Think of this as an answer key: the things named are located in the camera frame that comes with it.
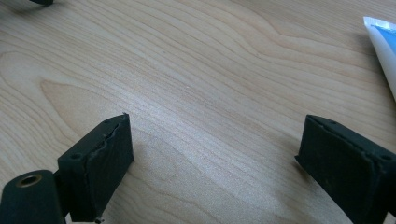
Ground white and blue tube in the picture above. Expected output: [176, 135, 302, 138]
[362, 16, 396, 102]

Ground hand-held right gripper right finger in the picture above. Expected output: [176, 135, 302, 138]
[294, 114, 396, 224]

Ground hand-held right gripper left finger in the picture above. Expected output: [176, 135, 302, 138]
[57, 112, 135, 224]

